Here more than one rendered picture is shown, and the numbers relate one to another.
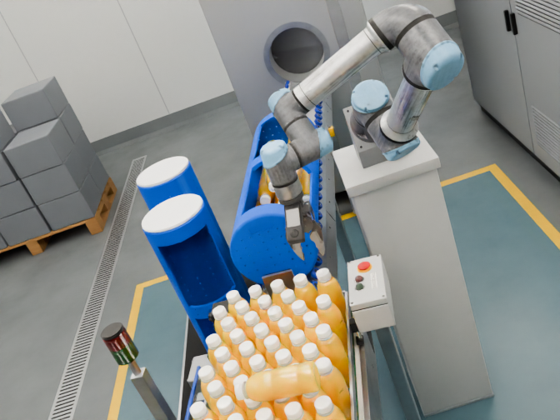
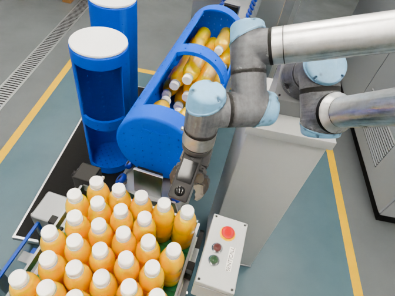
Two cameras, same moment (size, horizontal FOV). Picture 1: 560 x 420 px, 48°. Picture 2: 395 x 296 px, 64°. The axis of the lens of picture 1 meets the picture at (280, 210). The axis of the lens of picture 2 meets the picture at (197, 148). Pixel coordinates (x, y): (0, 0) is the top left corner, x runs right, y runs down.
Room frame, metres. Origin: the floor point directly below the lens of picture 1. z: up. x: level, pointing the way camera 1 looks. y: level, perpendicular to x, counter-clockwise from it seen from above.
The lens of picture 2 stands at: (1.05, 0.01, 1.89)
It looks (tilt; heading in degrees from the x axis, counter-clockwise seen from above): 48 degrees down; 354
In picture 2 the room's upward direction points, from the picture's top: 11 degrees clockwise
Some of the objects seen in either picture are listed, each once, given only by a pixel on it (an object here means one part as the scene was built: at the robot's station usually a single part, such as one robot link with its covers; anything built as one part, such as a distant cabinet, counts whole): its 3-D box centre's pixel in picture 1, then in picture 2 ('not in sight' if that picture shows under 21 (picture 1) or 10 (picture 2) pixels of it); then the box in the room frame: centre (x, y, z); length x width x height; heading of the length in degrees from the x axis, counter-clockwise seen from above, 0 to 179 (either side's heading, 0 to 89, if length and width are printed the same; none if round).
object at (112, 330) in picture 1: (124, 352); not in sight; (1.40, 0.52, 1.18); 0.06 x 0.06 x 0.16
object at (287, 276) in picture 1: (282, 287); (149, 182); (1.69, 0.08, 0.99); 0.10 x 0.02 x 0.12; 76
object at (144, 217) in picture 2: (287, 294); (144, 217); (1.50, 0.07, 1.09); 0.04 x 0.04 x 0.02
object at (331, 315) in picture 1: (333, 327); (171, 264); (1.41, -0.02, 0.99); 0.07 x 0.07 x 0.19
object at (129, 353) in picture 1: (123, 350); not in sight; (1.40, 0.52, 1.18); 0.06 x 0.06 x 0.05
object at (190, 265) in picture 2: (357, 331); (189, 270); (1.42, -0.08, 0.94); 0.03 x 0.02 x 0.08; 166
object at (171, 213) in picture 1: (172, 212); (99, 41); (2.45, 0.43, 1.03); 0.28 x 0.28 x 0.01
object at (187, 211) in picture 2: (322, 273); (187, 211); (1.53, -0.05, 1.09); 0.04 x 0.04 x 0.02
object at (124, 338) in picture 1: (116, 337); not in sight; (1.40, 0.52, 1.23); 0.06 x 0.06 x 0.04
